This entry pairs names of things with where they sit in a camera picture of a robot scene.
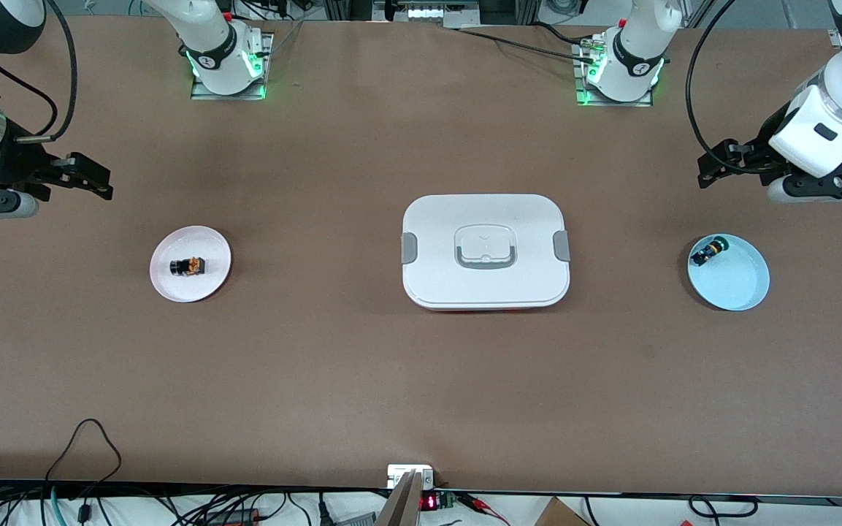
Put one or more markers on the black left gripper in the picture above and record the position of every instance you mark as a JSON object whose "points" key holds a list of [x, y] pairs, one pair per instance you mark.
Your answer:
{"points": [[758, 154]]}

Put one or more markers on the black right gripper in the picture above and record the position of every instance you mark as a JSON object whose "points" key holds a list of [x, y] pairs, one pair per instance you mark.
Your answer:
{"points": [[13, 164]]}

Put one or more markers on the orange push button switch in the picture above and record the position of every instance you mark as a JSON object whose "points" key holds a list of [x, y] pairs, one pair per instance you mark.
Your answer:
{"points": [[188, 267]]}

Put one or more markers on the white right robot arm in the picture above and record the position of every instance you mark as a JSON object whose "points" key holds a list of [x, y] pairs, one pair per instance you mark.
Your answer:
{"points": [[209, 36]]}

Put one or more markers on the white lunch box grey clips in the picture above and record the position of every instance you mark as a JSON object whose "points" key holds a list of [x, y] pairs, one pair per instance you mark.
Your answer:
{"points": [[486, 288]]}

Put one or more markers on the black and blue small part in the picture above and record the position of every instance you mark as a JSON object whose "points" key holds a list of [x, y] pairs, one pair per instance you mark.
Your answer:
{"points": [[709, 252]]}

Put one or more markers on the light blue round plate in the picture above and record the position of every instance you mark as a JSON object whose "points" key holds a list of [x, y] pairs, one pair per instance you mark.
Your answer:
{"points": [[735, 285]]}

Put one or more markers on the pink round plate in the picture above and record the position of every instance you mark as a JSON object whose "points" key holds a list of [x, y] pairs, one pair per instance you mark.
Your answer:
{"points": [[194, 288]]}

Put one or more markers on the black power adapter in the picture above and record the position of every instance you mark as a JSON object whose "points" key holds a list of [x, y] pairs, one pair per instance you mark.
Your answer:
{"points": [[234, 516]]}

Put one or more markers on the brown cardboard piece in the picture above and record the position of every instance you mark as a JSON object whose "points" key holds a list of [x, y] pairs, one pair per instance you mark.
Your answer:
{"points": [[559, 513]]}

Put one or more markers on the black plug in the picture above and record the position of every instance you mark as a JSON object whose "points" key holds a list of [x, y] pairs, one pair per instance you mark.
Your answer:
{"points": [[324, 511]]}

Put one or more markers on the red black clip leads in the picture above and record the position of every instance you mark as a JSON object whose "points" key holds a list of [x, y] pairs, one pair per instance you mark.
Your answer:
{"points": [[483, 504]]}

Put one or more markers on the white socket block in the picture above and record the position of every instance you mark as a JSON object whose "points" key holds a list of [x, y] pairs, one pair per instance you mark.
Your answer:
{"points": [[400, 472]]}

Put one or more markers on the circuit board red display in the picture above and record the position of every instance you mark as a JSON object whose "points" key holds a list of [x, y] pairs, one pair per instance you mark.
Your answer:
{"points": [[431, 501]]}

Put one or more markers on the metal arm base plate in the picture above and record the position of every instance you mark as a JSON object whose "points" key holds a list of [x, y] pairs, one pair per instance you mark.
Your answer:
{"points": [[201, 96], [588, 102]]}

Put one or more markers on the silver table edge rail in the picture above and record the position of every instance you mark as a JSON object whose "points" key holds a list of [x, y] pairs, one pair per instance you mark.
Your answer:
{"points": [[835, 38]]}

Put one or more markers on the aluminium frame structure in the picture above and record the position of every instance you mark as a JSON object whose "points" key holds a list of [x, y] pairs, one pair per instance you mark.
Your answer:
{"points": [[428, 11]]}

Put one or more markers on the grey mount beam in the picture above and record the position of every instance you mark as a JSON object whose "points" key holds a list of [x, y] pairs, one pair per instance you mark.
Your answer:
{"points": [[400, 504]]}

